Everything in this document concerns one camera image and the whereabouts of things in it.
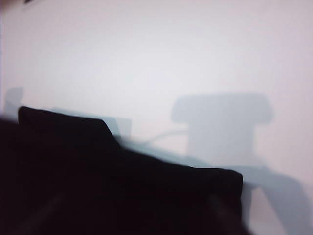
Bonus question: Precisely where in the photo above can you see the black polo shirt green logo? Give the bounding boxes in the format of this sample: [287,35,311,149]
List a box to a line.
[0,105,245,235]

